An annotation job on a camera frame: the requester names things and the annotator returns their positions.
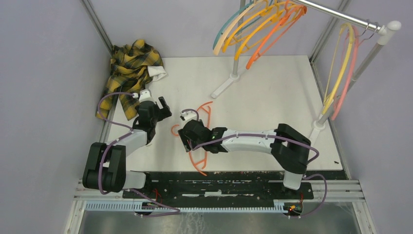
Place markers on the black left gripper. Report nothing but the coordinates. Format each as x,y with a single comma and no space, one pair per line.
164,112

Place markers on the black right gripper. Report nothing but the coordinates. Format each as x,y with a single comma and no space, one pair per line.
185,142

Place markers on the amber hanger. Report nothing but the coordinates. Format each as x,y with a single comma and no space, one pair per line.
256,13
250,44

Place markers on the beige hanger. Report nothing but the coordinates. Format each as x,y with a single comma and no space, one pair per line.
229,29

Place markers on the teal hanger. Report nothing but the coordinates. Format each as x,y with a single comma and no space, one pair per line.
226,24

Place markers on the yellow hanger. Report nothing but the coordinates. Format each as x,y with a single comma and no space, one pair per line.
329,97

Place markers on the pink hanger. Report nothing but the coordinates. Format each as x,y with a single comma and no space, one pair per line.
339,99

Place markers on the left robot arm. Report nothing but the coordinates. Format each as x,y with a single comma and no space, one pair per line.
105,168

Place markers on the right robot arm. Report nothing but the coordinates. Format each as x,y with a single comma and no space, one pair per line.
288,147

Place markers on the yellow plaid shirt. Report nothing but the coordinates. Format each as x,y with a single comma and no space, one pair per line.
129,73

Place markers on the white clothes rack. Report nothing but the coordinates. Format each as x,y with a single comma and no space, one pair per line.
385,33

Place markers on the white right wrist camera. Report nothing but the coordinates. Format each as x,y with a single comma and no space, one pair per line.
189,114

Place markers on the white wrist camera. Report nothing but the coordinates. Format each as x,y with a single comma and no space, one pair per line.
189,114
145,95

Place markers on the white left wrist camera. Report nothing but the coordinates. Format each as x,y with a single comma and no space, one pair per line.
145,95

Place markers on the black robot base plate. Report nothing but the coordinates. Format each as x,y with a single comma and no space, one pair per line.
245,189

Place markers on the white cable duct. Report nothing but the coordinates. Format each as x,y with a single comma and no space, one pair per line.
141,206

